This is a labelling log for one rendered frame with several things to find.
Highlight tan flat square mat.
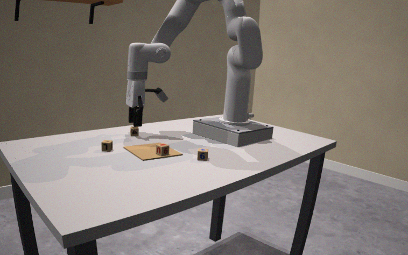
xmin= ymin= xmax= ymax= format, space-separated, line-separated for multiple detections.
xmin=123 ymin=143 xmax=183 ymax=161

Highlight wooden letter block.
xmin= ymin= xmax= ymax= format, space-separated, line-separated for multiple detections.
xmin=197 ymin=148 xmax=208 ymax=161
xmin=101 ymin=140 xmax=112 ymax=152
xmin=156 ymin=143 xmax=170 ymax=156
xmin=130 ymin=126 xmax=139 ymax=136

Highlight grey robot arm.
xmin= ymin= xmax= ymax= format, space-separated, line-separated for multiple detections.
xmin=127 ymin=0 xmax=263 ymax=126

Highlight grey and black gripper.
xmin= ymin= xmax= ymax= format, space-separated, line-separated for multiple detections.
xmin=126 ymin=79 xmax=147 ymax=127

